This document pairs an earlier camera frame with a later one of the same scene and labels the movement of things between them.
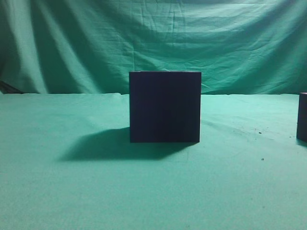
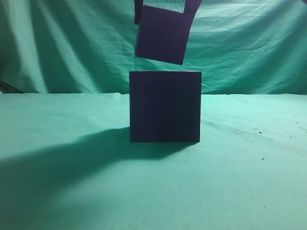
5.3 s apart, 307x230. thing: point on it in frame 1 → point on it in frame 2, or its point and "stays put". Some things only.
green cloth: [66, 161] stays put
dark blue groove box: [165, 107] stays put
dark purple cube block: [301, 118] → [162, 35]
